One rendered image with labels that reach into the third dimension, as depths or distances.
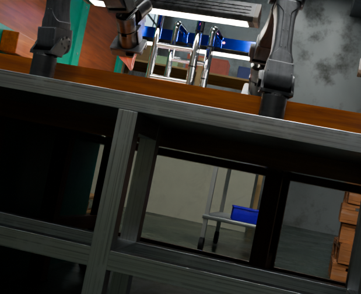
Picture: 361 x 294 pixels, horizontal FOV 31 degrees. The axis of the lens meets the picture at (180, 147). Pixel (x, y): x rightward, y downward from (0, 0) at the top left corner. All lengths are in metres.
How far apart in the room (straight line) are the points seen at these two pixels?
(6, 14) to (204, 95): 0.76
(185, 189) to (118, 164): 6.12
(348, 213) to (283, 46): 2.96
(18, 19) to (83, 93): 0.87
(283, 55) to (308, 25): 10.15
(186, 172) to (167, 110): 6.14
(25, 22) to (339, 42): 9.69
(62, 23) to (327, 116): 0.74
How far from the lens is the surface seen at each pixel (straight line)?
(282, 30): 1.66
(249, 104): 1.77
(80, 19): 2.73
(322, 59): 11.64
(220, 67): 8.73
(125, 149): 1.42
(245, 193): 7.46
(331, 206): 11.40
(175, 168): 7.55
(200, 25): 2.35
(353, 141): 1.38
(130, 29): 1.93
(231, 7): 2.16
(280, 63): 1.60
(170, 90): 1.82
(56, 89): 1.48
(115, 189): 1.42
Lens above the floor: 0.52
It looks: 2 degrees up
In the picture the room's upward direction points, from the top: 11 degrees clockwise
